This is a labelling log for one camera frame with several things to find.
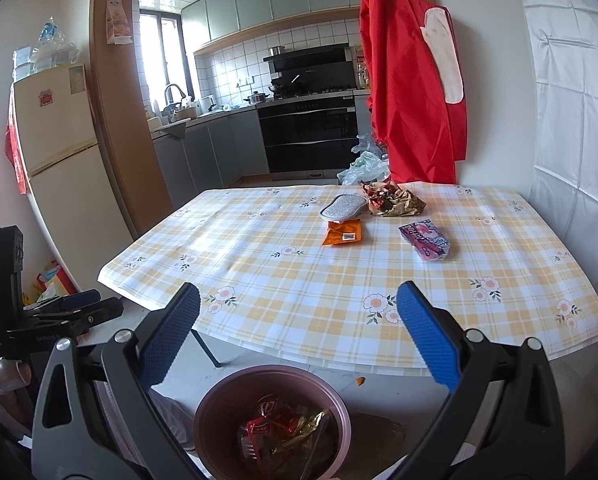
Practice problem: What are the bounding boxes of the grey kitchen cabinets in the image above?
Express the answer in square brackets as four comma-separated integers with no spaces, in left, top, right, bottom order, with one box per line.
[153,109,270,196]
[181,0,367,51]

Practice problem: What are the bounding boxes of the kitchen window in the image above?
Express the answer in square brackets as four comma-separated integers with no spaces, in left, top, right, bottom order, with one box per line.
[139,10,196,111]

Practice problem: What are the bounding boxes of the silver scouring sponge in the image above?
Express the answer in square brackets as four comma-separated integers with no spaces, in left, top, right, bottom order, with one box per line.
[320,192,368,222]

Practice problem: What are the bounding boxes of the red hanging cloth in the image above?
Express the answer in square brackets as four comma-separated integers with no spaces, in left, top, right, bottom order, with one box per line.
[4,87,28,195]

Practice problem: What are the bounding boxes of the wooden door frame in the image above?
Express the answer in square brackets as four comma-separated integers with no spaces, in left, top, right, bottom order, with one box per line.
[90,0,177,211]

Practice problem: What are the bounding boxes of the pink snack packet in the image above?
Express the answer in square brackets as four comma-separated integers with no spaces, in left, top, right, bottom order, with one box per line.
[398,218,451,263]

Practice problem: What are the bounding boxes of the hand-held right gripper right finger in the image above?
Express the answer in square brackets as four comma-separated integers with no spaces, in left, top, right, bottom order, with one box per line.
[389,281,564,480]

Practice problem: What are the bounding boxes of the crumpled gold red wrapper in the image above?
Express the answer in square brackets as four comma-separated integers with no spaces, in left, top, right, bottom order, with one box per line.
[360,180,426,217]

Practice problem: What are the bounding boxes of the red drink can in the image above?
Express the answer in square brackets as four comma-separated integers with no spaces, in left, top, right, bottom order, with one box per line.
[256,395,286,417]

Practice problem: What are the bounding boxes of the plastic wrapped boxes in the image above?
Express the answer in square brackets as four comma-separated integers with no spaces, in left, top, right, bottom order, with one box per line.
[13,16,80,80]

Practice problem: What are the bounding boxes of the colourful boxes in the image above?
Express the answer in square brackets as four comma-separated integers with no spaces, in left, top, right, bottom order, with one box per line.
[21,259,80,306]

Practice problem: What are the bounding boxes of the checkered floral tablecloth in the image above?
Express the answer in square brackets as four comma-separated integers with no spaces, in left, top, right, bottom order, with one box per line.
[97,180,598,372]

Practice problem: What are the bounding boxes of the hanging paper decoration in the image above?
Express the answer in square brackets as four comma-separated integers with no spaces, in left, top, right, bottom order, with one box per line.
[106,0,132,46]

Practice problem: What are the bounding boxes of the black built-in oven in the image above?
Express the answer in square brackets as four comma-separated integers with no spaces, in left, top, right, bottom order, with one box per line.
[256,95,360,175]

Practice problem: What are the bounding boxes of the red hanging apron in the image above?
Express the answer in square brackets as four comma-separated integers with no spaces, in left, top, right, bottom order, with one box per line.
[354,0,467,184]

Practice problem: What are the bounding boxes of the red foil snack bag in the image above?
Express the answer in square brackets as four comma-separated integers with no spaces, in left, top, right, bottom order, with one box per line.
[236,412,300,457]

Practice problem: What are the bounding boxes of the cream refrigerator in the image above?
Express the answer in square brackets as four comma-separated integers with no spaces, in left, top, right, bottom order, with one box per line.
[11,62,134,293]

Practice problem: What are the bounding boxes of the black range hood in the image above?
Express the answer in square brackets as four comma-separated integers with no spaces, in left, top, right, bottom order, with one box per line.
[263,42,356,86]

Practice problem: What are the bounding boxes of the condiment bottles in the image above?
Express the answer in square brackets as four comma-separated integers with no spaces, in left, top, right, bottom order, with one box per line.
[354,45,370,91]

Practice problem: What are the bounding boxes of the grey lower kitchen cabinets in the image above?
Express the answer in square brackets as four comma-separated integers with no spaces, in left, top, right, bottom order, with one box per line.
[153,109,270,196]

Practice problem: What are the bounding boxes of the person's left hand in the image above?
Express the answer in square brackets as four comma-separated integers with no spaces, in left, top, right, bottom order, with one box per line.
[0,359,34,392]

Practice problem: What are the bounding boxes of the orange snack packet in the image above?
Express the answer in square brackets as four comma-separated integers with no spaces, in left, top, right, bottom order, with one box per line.
[321,220,364,247]

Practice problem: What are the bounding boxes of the gold foil wrapper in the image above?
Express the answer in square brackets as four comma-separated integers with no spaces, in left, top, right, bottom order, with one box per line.
[274,407,330,461]

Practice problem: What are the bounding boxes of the white wall cover cloth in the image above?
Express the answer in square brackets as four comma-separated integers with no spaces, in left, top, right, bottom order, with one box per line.
[509,0,598,311]

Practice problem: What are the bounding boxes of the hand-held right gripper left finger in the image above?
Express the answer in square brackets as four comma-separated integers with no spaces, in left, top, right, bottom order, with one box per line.
[31,281,214,480]

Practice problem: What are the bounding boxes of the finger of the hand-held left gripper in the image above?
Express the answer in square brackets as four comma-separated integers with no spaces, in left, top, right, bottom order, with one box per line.
[31,297,124,335]
[26,289,101,313]

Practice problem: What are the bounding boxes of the grey upper kitchen cabinets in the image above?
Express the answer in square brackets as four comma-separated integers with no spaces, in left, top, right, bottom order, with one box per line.
[181,0,367,51]

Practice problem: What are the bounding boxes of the crumpled plastic bag green print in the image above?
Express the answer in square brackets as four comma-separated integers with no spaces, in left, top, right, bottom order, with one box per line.
[337,152,390,186]

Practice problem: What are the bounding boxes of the black table leg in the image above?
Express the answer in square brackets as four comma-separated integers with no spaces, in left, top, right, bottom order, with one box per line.
[191,327,222,368]

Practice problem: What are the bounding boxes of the clear plastic bag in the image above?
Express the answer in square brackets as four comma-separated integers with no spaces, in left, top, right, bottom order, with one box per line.
[351,133,384,157]

